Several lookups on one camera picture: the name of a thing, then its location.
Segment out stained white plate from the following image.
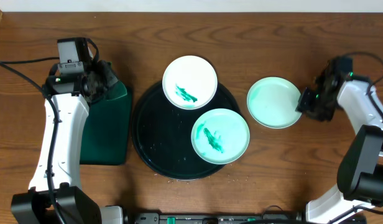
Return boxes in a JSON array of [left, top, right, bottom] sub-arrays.
[[191, 108, 250, 165], [247, 77, 302, 129], [162, 55, 218, 110]]

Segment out green sponge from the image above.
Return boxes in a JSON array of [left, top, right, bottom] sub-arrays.
[[101, 81, 128, 101]]

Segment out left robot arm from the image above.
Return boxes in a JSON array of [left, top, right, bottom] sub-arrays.
[[11, 60, 125, 223]]

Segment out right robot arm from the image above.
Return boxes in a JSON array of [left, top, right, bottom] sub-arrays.
[[297, 67, 383, 223]]

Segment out dark green rectangular tray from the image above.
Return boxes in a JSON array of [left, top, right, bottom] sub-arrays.
[[80, 87, 132, 166]]

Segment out round black tray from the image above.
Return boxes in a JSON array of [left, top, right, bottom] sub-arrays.
[[131, 82, 240, 180]]

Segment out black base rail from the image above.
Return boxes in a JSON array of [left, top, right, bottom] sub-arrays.
[[129, 207, 306, 224]]

